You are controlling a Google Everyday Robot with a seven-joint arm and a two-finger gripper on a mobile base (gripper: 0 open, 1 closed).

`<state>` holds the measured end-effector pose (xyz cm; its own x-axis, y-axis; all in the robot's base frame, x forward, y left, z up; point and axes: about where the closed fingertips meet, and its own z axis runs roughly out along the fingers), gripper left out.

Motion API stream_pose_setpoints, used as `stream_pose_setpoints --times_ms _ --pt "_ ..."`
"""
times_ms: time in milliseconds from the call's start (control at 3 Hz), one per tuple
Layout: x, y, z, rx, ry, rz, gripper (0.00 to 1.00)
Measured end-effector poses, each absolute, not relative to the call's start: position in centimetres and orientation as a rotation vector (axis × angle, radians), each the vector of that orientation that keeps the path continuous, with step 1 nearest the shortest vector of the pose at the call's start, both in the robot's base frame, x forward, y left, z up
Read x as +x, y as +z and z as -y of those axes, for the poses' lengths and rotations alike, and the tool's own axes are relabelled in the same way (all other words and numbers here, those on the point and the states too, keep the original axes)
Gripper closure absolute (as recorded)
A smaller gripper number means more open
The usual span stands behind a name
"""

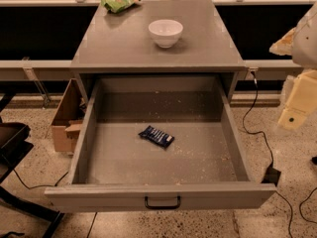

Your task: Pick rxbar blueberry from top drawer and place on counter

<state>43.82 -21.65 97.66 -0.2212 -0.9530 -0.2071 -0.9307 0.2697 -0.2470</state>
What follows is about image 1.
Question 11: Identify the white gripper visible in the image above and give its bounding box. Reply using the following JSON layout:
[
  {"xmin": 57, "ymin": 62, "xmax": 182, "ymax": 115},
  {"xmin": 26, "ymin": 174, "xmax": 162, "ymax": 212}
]
[{"xmin": 278, "ymin": 69, "xmax": 317, "ymax": 130}]

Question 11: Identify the blue rxbar blueberry wrapper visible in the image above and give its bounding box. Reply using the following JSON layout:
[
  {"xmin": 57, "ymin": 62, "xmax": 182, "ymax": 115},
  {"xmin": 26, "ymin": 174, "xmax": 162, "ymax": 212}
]
[{"xmin": 139, "ymin": 126, "xmax": 174, "ymax": 149}]

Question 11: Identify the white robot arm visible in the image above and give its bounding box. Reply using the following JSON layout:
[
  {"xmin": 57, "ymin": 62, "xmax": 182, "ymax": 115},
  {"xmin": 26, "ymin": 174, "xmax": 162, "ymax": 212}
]
[{"xmin": 269, "ymin": 2, "xmax": 317, "ymax": 130}]

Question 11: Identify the open grey top drawer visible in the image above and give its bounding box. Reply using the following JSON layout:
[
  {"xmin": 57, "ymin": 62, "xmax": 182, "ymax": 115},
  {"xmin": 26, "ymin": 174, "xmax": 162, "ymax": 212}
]
[{"xmin": 45, "ymin": 74, "xmax": 275, "ymax": 212}]

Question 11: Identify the grey cabinet counter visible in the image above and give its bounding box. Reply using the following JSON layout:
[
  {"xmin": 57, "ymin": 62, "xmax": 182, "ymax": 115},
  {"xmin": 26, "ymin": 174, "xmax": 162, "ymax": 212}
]
[{"xmin": 70, "ymin": 0, "xmax": 245, "ymax": 99}]

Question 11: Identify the black power adapter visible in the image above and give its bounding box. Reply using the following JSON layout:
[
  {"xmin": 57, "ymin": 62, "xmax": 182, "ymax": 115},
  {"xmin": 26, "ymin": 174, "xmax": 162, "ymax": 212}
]
[{"xmin": 262, "ymin": 166, "xmax": 281, "ymax": 185}]

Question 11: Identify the white ceramic bowl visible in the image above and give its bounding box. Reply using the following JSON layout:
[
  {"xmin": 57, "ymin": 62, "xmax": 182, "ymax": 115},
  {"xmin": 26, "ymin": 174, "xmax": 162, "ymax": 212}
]
[{"xmin": 148, "ymin": 19, "xmax": 183, "ymax": 49}]

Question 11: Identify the green chip bag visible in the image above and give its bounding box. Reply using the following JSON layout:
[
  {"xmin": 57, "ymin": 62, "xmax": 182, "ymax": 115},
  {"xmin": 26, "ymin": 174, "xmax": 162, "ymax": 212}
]
[{"xmin": 101, "ymin": 0, "xmax": 142, "ymax": 13}]

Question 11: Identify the brown cardboard box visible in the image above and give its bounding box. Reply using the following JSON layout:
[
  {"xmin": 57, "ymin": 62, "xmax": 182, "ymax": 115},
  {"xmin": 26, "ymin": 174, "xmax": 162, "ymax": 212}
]
[{"xmin": 51, "ymin": 78, "xmax": 85, "ymax": 152}]

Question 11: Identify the black power cable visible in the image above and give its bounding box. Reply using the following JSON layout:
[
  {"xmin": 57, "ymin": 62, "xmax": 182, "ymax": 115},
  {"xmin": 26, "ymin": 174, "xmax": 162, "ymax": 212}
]
[{"xmin": 242, "ymin": 70, "xmax": 295, "ymax": 238}]

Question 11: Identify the black cable loop right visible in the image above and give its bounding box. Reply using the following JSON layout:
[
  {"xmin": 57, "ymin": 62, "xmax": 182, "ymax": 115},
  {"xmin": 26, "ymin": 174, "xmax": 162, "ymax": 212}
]
[{"xmin": 298, "ymin": 185, "xmax": 317, "ymax": 225}]

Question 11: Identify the black drawer handle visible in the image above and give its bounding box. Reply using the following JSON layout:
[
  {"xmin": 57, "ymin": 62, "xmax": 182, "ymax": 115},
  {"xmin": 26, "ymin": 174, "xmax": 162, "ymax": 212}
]
[{"xmin": 144, "ymin": 196, "xmax": 181, "ymax": 210}]

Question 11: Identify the black cable left floor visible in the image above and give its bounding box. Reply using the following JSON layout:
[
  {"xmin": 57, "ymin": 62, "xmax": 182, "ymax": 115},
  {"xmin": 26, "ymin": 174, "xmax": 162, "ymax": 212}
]
[{"xmin": 12, "ymin": 168, "xmax": 69, "ymax": 190}]

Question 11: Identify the black chair frame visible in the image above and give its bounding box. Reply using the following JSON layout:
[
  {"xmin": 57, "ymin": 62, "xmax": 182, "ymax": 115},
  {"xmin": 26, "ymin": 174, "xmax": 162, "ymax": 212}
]
[{"xmin": 0, "ymin": 96, "xmax": 70, "ymax": 238}]

